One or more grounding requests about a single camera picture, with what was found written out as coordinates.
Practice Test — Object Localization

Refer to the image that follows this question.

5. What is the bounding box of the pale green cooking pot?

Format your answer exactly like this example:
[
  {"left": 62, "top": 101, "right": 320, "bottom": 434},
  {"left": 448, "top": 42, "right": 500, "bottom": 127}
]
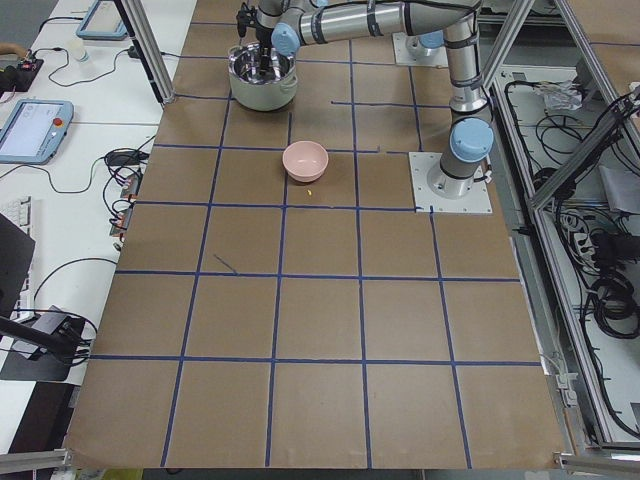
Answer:
[{"left": 228, "top": 42, "right": 298, "bottom": 112}]

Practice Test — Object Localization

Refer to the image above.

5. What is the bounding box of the pink bowl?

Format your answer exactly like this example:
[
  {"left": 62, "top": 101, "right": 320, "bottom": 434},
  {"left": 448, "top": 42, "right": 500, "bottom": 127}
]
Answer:
[{"left": 282, "top": 141, "right": 329, "bottom": 183}]

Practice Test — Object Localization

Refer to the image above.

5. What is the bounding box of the blue teach pendant far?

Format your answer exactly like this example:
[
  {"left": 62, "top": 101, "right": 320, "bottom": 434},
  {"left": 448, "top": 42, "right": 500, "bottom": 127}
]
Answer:
[{"left": 76, "top": 0, "right": 127, "bottom": 41}]

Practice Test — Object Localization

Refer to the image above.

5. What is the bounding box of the blue teach pendant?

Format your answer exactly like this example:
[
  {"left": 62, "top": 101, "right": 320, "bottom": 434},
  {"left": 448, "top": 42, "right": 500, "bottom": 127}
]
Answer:
[
  {"left": 76, "top": 0, "right": 127, "bottom": 41},
  {"left": 0, "top": 99, "right": 74, "bottom": 165}
]

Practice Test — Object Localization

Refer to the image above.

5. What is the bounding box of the black power adapter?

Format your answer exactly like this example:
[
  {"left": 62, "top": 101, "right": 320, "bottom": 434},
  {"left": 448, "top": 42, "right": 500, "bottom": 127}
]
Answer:
[{"left": 104, "top": 149, "right": 149, "bottom": 167}]

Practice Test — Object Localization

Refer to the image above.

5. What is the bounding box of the white plastic cup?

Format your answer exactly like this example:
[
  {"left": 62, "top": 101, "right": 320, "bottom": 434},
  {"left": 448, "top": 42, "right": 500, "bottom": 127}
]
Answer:
[{"left": 67, "top": 37, "right": 89, "bottom": 63}]

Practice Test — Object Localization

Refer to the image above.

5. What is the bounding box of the brown paper table mat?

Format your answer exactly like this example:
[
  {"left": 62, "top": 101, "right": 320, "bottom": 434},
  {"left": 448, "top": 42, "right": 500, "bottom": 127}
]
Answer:
[{"left": 66, "top": 1, "right": 565, "bottom": 469}]

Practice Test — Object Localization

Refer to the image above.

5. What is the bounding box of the black electronics box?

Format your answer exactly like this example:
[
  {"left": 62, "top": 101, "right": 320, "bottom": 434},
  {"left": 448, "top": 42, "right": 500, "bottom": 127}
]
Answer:
[{"left": 0, "top": 59, "right": 44, "bottom": 93}]

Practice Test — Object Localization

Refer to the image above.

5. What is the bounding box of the blue teach pendant near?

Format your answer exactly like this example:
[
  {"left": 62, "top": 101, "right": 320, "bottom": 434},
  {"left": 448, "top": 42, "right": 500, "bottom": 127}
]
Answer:
[{"left": 0, "top": 99, "right": 74, "bottom": 165}]

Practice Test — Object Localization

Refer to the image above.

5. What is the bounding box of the crumpled white paper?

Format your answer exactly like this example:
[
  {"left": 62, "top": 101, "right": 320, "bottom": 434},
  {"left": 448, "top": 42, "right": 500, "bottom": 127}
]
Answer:
[{"left": 535, "top": 81, "right": 583, "bottom": 111}]

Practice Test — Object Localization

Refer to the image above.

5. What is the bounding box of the black monitor stand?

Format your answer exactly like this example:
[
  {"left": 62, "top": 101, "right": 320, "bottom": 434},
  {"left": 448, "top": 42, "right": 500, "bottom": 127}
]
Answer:
[{"left": 1, "top": 217, "right": 90, "bottom": 382}]

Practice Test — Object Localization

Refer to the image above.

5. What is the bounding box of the aluminium frame post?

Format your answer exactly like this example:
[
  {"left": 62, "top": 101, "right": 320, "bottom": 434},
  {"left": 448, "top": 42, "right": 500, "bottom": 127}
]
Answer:
[{"left": 114, "top": 0, "right": 175, "bottom": 105}]

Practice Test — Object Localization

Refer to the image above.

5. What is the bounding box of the black cable bundle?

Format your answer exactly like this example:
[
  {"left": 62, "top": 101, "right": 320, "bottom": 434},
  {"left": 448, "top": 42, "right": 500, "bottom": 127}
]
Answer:
[{"left": 554, "top": 209, "right": 640, "bottom": 341}]

